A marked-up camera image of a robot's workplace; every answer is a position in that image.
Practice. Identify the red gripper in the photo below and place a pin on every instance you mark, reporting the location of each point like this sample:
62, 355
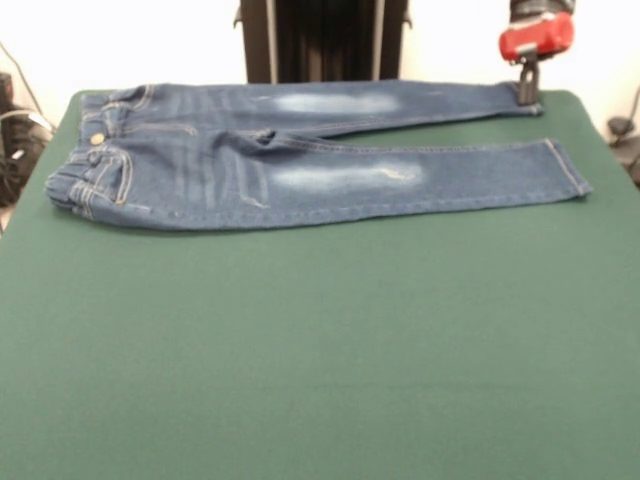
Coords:
535, 37

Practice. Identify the blue denim jeans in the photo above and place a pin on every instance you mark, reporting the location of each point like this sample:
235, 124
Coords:
325, 185

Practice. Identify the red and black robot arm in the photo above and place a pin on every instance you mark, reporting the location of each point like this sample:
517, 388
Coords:
540, 7

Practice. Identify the black stand base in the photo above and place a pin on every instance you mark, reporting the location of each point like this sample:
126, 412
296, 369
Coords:
622, 131
20, 160

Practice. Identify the dark green table cloth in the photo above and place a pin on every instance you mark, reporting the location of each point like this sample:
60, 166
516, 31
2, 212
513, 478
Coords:
200, 350

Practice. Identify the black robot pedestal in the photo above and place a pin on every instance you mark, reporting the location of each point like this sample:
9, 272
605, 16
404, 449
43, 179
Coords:
320, 45

